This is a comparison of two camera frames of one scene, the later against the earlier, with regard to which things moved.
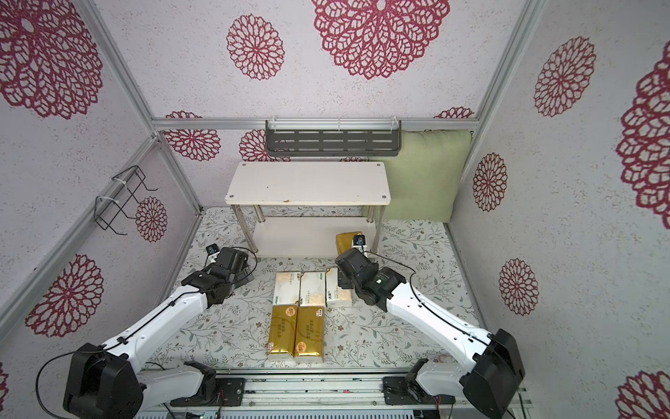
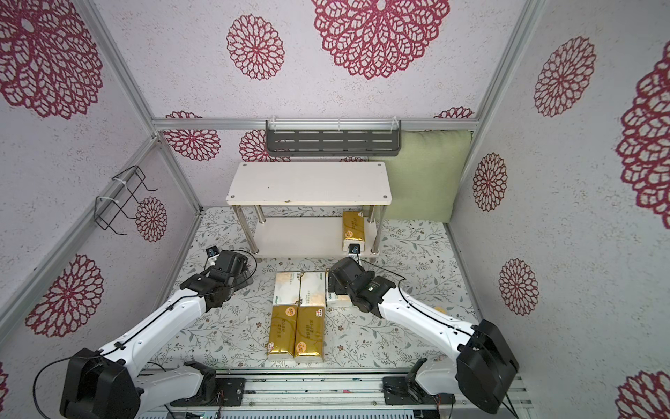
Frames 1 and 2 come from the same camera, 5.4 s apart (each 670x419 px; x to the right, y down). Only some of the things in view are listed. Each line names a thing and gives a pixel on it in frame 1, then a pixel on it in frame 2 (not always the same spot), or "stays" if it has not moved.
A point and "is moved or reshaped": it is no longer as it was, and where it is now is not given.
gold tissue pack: [345, 241] is moved or reshaped
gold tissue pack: [310, 334] stays
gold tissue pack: [282, 331] stays
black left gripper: [246, 269] stays
